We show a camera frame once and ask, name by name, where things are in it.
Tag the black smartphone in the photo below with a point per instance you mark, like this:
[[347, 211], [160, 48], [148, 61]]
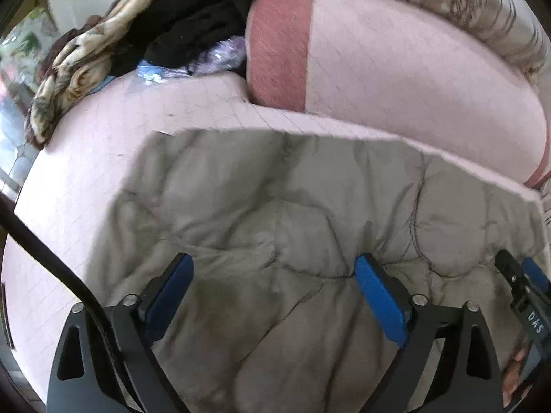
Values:
[[7, 316]]

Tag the clear plastic bag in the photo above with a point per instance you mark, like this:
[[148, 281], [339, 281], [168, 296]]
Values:
[[202, 60]]

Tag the beige floral blanket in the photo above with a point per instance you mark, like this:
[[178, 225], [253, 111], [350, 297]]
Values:
[[77, 56]]

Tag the black clothes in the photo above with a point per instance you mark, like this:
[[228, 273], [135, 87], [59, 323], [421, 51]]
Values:
[[189, 21]]

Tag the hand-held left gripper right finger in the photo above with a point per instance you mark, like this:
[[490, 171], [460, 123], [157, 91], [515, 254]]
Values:
[[383, 301]]

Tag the olive hooded puffer jacket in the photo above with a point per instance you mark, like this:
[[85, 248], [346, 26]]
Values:
[[267, 223]]

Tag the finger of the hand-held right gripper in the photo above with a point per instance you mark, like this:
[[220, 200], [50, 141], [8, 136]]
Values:
[[510, 277], [537, 277]]

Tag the person's right hand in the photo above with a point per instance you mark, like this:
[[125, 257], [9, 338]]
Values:
[[514, 374]]

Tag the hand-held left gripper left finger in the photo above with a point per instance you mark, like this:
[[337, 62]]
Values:
[[168, 294]]

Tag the long pink bolster pillow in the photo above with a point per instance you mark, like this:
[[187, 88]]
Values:
[[387, 73]]

